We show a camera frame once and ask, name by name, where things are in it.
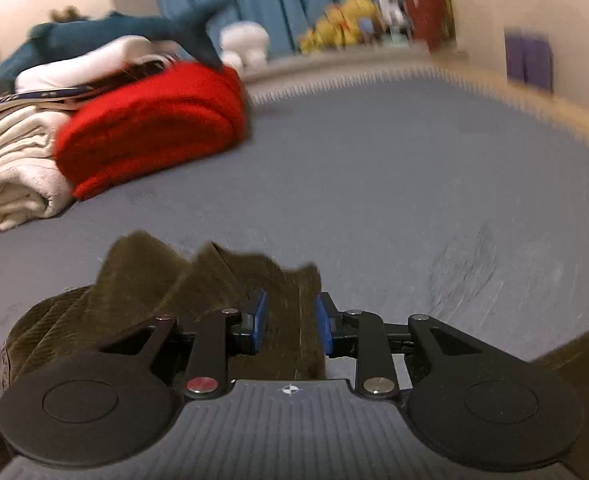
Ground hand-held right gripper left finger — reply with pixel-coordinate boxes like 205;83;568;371
97;291;270;403

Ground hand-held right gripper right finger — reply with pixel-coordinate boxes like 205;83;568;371
315;292;481;402

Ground olive corduroy pants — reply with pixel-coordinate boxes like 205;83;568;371
0;230;325;480

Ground grey bed mattress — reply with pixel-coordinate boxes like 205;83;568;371
0;60;589;411

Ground red folded blanket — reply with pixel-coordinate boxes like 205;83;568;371
54;60;250;201

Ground window ledge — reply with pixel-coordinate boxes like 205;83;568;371
244;42;430;83

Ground white plush toy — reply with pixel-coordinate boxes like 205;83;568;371
219;21;270;72

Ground white folded blanket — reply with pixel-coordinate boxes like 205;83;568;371
0;107;75;233

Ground yellow plush toy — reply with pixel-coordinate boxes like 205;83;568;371
299;0;380;53

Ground white pillow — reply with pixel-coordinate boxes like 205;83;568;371
14;35;175;93

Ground dark patterned folded cloth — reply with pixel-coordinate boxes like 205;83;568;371
0;57;175;113

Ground small white toy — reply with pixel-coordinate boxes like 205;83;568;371
372;0;410;41

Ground teal shark plush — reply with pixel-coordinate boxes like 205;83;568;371
0;0;235;96

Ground purple cloth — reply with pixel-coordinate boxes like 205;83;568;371
505;30;555;93

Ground red cushion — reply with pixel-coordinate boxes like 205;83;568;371
405;0;458;51

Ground brown plush toy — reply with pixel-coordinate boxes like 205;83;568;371
49;6;92;23

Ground wooden bed frame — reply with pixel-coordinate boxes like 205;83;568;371
435;55;589;161

